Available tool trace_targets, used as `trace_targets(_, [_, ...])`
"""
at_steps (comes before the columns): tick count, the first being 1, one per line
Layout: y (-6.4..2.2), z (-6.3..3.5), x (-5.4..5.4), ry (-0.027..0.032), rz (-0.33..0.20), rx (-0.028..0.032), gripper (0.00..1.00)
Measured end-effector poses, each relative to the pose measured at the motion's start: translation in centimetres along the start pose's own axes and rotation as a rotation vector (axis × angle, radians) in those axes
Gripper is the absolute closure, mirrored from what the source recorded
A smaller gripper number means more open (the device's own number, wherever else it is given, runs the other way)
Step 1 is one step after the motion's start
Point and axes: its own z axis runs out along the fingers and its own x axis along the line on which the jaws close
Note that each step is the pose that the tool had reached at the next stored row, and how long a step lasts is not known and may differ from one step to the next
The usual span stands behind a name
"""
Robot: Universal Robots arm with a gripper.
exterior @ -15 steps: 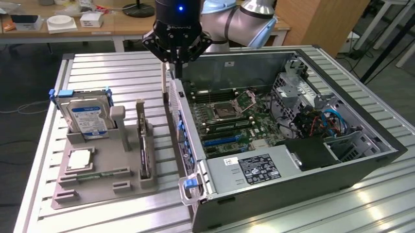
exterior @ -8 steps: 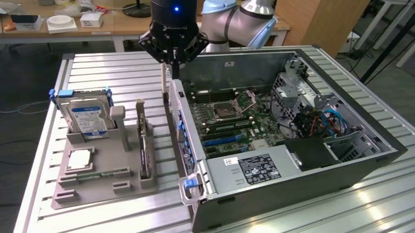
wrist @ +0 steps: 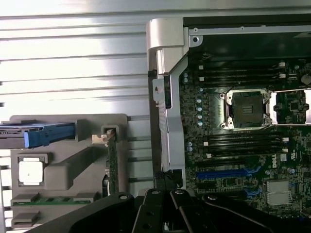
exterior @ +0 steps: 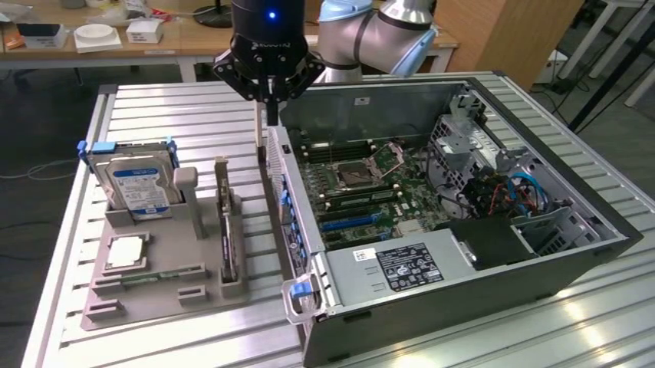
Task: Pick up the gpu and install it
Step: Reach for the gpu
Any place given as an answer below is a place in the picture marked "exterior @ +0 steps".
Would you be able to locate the black slanted pole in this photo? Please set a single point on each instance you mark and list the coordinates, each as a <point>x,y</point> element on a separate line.
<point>608,84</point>

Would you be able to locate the blue expansion slot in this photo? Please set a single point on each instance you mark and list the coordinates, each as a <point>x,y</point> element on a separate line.
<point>349,223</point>

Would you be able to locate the black open PC case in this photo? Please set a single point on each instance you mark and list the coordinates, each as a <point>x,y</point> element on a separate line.
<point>460,303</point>

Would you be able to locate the grey printed parts rack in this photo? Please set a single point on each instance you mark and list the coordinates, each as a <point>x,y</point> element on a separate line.
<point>168,264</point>

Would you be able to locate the silver CPU chip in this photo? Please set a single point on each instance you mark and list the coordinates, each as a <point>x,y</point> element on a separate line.
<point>125,253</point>

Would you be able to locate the wooden cabinet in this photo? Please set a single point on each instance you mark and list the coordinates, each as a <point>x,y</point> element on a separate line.
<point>511,42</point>

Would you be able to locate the wooden desk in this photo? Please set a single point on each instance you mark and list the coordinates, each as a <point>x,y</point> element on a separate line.
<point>204,42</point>

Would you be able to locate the silver perforated disk bay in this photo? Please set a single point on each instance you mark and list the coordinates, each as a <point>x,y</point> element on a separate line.
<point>460,153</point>

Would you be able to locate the installed RAM stick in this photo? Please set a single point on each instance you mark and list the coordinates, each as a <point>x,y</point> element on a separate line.
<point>357,200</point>

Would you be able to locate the CPU socket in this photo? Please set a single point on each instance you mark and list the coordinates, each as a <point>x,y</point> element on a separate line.
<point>356,173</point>

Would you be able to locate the white round container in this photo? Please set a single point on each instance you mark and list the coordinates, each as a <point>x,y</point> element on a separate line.
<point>97,38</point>

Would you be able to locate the green motherboard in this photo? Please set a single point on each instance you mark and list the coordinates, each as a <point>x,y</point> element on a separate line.
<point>404,207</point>

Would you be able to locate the grey power supply unit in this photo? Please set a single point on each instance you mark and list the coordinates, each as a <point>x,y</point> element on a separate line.
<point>357,280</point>

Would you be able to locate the white table frame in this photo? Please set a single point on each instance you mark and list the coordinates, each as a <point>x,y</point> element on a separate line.
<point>577,46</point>

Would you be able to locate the white box with dark lid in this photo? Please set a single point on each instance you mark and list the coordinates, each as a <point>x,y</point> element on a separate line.
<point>42,36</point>

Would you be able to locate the blue case latch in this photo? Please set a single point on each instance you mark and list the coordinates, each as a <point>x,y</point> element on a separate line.
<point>299,290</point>

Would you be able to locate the small white cardboard box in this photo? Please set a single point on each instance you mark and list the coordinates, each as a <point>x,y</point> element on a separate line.
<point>144,32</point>

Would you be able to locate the green loose RAM stick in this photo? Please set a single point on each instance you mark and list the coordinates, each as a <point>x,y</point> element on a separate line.
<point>153,276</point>

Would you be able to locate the hard disk in blue caddy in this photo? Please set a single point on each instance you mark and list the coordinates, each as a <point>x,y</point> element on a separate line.
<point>134,184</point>

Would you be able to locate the silver socket cover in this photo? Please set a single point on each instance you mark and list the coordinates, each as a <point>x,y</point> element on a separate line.
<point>397,157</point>

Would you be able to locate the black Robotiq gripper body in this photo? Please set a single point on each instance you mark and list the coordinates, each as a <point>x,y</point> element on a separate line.
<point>268,34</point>

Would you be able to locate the black round lamp base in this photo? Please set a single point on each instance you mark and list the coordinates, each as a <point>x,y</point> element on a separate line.
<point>212,17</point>

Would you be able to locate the low-profile Nvidia graphics card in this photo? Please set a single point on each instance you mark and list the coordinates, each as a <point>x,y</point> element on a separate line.
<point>225,214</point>

